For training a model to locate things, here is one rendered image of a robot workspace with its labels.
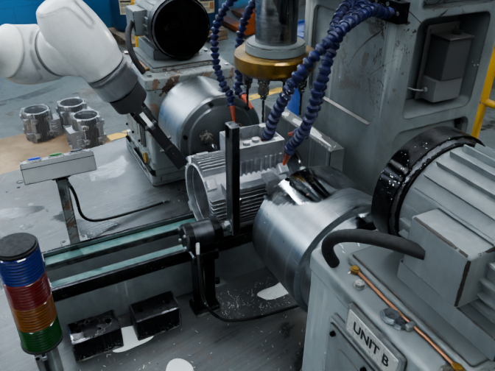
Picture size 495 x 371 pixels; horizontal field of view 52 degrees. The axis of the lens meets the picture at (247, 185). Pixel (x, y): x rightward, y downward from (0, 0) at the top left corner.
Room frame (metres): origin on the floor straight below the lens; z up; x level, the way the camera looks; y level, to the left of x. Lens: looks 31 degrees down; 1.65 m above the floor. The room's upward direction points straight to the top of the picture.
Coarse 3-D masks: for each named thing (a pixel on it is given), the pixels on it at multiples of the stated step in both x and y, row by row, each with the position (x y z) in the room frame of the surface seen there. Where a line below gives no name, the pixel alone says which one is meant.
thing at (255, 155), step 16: (240, 128) 1.10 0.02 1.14; (256, 128) 1.12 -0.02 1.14; (224, 144) 1.05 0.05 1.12; (240, 144) 1.01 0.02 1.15; (256, 144) 1.01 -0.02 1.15; (272, 144) 1.03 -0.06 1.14; (240, 160) 0.99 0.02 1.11; (256, 160) 1.01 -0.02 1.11; (272, 160) 1.03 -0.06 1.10; (240, 176) 0.99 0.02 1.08
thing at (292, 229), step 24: (312, 168) 0.87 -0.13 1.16; (288, 192) 0.81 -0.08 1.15; (312, 192) 0.79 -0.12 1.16; (336, 192) 0.78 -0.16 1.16; (360, 192) 0.79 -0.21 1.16; (264, 216) 0.80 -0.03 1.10; (288, 216) 0.76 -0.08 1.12; (312, 216) 0.73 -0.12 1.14; (336, 216) 0.72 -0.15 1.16; (360, 216) 0.72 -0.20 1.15; (264, 240) 0.78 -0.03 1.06; (288, 240) 0.73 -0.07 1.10; (312, 240) 0.69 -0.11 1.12; (288, 264) 0.70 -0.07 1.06; (288, 288) 0.70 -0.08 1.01
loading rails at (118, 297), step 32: (160, 224) 1.02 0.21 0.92; (64, 256) 0.90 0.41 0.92; (96, 256) 0.91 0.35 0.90; (128, 256) 0.95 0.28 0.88; (160, 256) 0.89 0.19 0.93; (224, 256) 0.95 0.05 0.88; (256, 256) 0.99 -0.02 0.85; (64, 288) 0.78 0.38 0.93; (96, 288) 0.81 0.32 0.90; (128, 288) 0.84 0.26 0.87; (160, 288) 0.88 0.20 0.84; (224, 288) 0.91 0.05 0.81; (64, 320) 0.78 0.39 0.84
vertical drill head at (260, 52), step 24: (264, 0) 1.05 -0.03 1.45; (288, 0) 1.05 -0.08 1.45; (264, 24) 1.05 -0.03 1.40; (288, 24) 1.05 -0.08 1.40; (240, 48) 1.10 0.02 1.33; (264, 48) 1.03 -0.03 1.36; (288, 48) 1.03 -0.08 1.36; (312, 48) 1.11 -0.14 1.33; (240, 72) 1.06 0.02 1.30; (264, 72) 1.00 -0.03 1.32; (288, 72) 1.00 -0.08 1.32; (264, 96) 1.02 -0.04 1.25
